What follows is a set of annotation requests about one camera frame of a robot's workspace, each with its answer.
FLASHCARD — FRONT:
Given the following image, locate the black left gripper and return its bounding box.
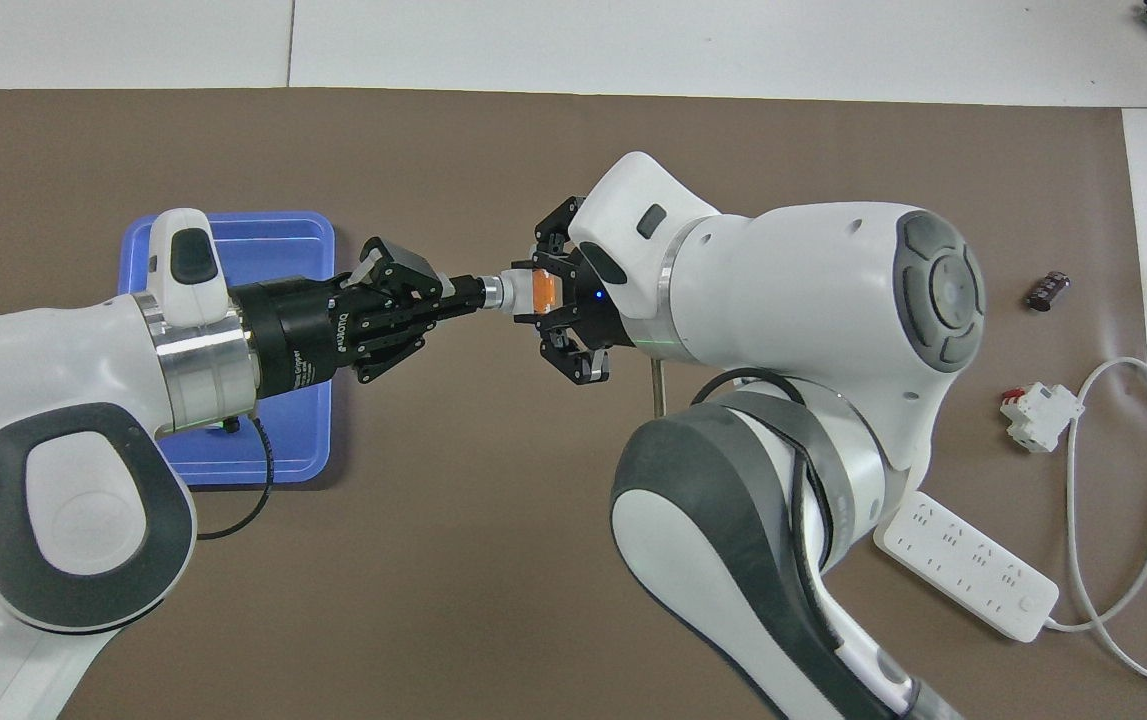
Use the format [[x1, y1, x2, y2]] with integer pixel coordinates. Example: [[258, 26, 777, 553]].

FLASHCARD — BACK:
[[230, 237, 484, 401]]

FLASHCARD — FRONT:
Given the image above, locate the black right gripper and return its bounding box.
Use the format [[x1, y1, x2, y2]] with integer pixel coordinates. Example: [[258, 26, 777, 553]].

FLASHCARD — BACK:
[[515, 197, 634, 386]]

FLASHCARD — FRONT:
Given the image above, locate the orange-based knob switch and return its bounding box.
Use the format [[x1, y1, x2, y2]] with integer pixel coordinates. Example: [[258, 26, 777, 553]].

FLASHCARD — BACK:
[[453, 262, 564, 316]]

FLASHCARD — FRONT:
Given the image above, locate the blue plastic tray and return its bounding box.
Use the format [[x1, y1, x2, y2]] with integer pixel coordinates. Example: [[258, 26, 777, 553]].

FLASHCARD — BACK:
[[118, 210, 336, 488]]

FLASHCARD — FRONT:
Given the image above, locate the brown table mat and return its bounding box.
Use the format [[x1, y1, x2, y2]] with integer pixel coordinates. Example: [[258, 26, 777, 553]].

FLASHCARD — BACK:
[[0, 88, 1147, 720]]

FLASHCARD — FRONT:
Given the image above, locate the small black terminal block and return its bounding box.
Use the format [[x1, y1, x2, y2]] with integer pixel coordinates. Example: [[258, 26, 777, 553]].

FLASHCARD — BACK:
[[1025, 270, 1074, 312]]

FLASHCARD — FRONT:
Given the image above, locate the white power strip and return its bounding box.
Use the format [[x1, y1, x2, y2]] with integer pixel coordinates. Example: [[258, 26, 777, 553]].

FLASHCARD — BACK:
[[873, 490, 1061, 643]]

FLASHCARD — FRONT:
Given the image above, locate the white red circuit breaker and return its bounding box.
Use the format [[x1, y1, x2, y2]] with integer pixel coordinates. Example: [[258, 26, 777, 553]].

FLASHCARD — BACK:
[[999, 382, 1086, 454]]

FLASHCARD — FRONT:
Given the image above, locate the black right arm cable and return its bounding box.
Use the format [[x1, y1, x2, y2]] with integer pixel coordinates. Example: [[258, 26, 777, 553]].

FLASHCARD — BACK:
[[649, 358, 839, 621]]

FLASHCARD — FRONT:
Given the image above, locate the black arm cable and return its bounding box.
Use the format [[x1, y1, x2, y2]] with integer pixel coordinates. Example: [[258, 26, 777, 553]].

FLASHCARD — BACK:
[[649, 358, 839, 621], [195, 415, 276, 541]]

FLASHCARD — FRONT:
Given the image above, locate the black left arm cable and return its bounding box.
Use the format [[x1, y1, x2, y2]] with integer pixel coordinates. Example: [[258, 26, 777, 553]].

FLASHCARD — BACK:
[[195, 415, 276, 541]]

